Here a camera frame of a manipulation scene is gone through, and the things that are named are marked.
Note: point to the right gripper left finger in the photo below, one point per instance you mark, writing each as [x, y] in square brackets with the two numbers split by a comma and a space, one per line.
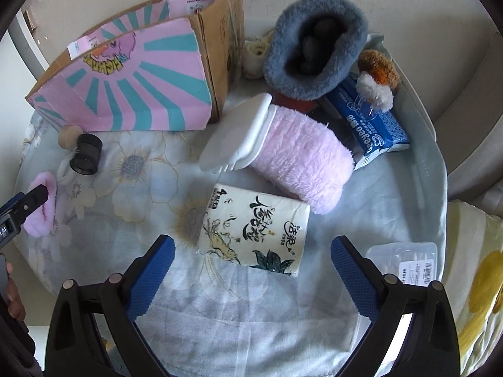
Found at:
[74, 346]

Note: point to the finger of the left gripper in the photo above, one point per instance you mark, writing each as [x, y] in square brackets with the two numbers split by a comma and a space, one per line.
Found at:
[18, 208]

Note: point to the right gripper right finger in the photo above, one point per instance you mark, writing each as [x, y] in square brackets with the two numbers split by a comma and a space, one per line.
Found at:
[431, 346]

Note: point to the small pink fluffy cloth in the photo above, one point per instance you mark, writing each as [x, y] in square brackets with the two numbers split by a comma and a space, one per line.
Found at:
[40, 222]

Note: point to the clear plastic floss box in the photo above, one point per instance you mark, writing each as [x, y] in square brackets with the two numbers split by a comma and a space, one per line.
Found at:
[412, 263]

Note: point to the wooden spool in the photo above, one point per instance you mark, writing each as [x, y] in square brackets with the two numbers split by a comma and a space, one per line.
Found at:
[68, 136]

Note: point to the black lens cylinder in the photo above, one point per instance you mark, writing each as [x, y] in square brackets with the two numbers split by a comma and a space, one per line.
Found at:
[87, 155]

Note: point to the white printed tissue pack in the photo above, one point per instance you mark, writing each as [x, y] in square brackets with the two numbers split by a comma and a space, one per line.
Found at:
[255, 229]

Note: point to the large pink fluffy roll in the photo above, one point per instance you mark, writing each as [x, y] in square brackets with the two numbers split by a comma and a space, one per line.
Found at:
[305, 159]

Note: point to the person's hand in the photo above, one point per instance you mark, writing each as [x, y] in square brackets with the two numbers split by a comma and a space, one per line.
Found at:
[15, 306]

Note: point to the yellow floral bedding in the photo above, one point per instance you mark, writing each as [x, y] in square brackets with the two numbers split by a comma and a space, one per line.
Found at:
[473, 281]

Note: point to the floral light blue cloth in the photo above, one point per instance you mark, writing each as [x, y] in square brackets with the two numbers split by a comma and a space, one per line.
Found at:
[211, 317]

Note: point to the cardboard box pink lining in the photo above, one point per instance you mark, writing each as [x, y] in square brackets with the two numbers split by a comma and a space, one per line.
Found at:
[162, 65]

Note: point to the blue tissue pack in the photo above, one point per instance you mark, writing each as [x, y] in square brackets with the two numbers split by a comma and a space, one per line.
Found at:
[365, 132]

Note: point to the brown white plush toy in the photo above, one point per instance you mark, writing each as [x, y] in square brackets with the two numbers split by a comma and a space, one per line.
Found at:
[378, 80]

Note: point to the cream knitted sock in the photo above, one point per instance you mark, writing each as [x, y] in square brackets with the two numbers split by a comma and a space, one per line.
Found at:
[253, 56]

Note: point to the grey fluffy slipper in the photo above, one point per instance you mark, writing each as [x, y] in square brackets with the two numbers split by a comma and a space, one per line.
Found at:
[314, 45]

